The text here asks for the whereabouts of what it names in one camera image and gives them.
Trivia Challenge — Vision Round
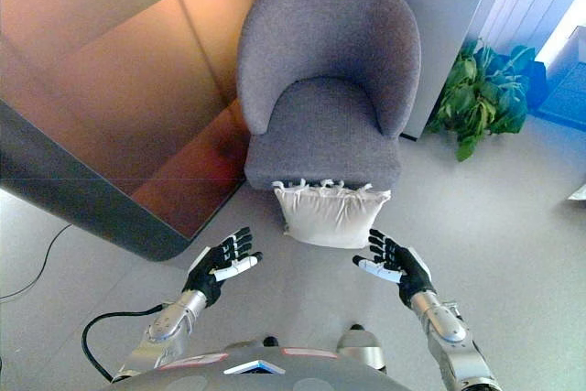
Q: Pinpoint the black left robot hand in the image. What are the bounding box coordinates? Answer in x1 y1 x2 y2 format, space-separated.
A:
182 226 265 309

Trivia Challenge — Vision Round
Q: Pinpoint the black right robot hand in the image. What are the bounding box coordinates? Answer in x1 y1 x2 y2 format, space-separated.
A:
352 228 435 309

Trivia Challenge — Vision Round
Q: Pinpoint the white tied pillow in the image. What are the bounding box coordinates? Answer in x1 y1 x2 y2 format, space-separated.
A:
271 178 393 250

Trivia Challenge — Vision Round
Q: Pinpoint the silver robot leg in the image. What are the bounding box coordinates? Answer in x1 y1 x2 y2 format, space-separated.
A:
336 323 388 375

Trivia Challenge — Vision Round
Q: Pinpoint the grey robot torso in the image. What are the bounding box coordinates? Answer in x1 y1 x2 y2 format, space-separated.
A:
98 343 404 391

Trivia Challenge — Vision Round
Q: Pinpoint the green leafy potted plant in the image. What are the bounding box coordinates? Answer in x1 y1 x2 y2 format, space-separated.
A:
425 37 548 163

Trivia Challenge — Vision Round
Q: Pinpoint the grey fabric armchair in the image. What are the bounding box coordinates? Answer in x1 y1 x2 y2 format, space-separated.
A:
235 0 422 192

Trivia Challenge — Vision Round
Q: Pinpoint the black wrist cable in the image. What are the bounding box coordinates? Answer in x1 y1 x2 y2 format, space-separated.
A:
81 301 177 384

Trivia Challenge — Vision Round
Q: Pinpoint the thin black floor cable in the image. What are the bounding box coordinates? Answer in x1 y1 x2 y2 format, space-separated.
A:
0 223 74 304

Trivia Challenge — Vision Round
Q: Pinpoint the brown wooden wall cabinet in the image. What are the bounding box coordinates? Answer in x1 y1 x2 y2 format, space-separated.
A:
0 0 298 263

